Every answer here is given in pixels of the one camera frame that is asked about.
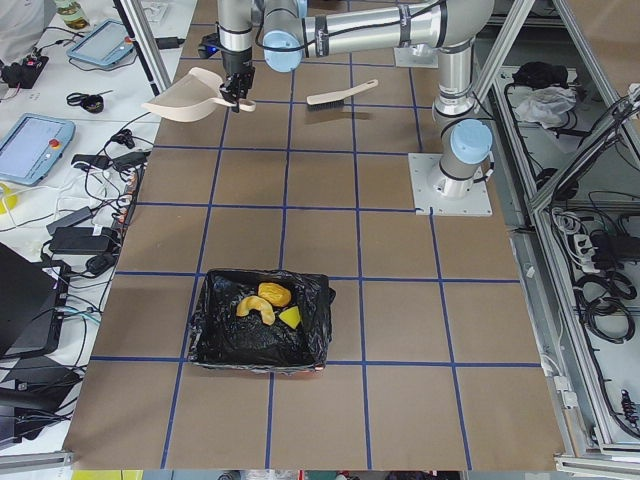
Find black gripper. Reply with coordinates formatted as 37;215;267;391
219;67;255;103

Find white plastic dustpan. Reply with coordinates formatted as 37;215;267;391
141;67;233;122

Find white hand brush dark bristles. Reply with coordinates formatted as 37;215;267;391
306;79;379;111

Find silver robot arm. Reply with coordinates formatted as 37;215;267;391
198;0;494;199

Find black bag lined bin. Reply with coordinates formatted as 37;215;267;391
187;269;335;374

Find blue teach pendant tablet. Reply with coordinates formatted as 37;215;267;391
67;19;134;68

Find brown potato-like food scrap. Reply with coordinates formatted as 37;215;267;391
258;282;292;307

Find black power adapter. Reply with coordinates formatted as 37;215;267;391
49;227;119;255

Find pale yellow peel scrap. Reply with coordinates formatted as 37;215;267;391
236;295;276;325

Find green yellow sponge piece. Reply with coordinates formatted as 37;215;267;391
278;306;302;330

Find black laptop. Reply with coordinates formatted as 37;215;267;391
1;245;70;359

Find white crumpled cloth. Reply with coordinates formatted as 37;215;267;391
515;86;577;129

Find aluminium frame post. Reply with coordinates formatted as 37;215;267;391
113;0;171;96

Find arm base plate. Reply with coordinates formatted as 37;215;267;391
408;153;493;217
394;44;438;69

